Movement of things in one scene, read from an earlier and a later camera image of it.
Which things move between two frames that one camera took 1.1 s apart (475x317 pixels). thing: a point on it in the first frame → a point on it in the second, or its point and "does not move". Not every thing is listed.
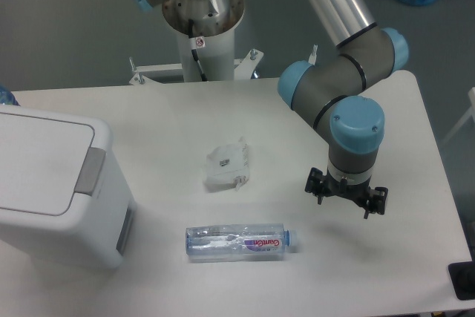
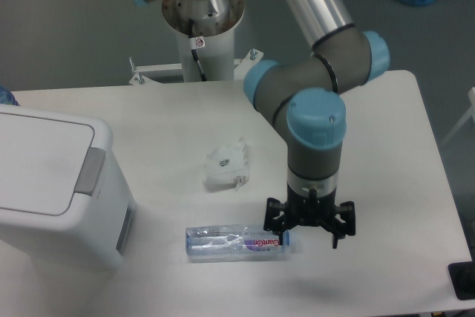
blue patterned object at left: (7, 97) does not move
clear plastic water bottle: (237, 240) does not move
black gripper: (374, 200) → (303, 211)
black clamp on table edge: (462, 278) does not move
